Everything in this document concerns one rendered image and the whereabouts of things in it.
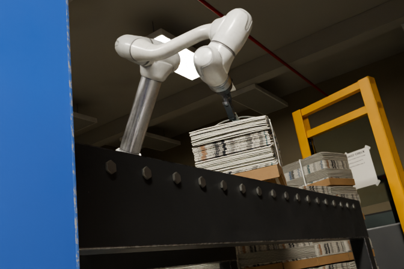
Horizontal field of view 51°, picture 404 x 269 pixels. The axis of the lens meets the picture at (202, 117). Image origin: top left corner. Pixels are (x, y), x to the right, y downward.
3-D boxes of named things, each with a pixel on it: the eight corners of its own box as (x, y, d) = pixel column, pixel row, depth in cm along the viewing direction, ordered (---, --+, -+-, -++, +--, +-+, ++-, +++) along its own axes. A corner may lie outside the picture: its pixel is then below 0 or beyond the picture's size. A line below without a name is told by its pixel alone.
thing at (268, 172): (210, 188, 169) (207, 178, 170) (282, 172, 163) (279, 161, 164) (201, 193, 154) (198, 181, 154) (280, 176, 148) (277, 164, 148)
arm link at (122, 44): (133, 31, 181) (158, 39, 190) (112, 27, 194) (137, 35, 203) (125, 61, 182) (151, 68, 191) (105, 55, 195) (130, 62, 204)
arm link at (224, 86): (205, 89, 155) (210, 96, 160) (229, 83, 153) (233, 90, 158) (203, 67, 159) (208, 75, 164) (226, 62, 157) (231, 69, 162)
